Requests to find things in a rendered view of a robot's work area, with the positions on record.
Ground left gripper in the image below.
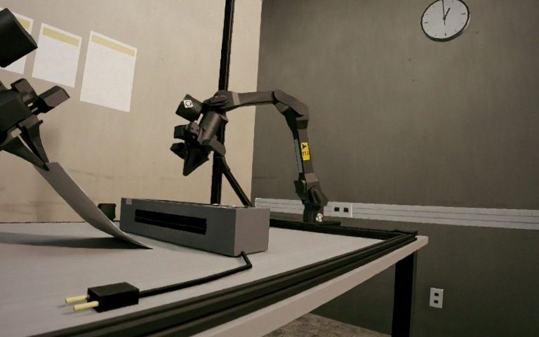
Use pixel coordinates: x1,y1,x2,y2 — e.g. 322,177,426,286
170,124,226,176

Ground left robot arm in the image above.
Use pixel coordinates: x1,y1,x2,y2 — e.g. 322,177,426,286
173,89,328,223

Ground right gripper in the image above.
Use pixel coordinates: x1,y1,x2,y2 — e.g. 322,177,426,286
0,85,70,171

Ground grey laminator with black power cord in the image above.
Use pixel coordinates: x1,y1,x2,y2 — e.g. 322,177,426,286
65,198,270,313

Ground white printed sheet with green banner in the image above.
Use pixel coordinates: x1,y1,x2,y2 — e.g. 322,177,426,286
33,161,151,248

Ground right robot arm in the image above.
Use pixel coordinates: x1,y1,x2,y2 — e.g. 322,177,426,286
0,8,39,131

